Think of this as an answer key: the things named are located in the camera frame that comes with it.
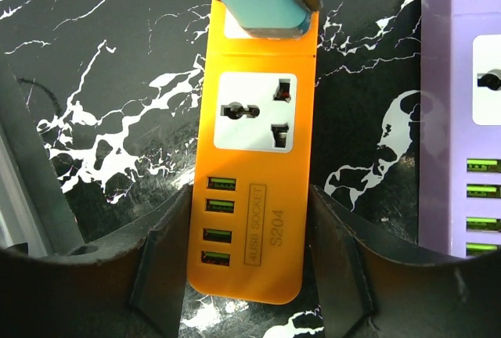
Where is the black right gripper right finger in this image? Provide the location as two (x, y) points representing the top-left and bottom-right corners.
(308, 186), (500, 337)

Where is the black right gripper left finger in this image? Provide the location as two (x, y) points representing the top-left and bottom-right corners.
(1, 185), (193, 337)

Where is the purple power strip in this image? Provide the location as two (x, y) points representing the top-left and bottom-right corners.
(419, 0), (500, 258)

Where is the orange power strip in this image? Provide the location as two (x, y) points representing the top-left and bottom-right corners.
(187, 1), (319, 304)

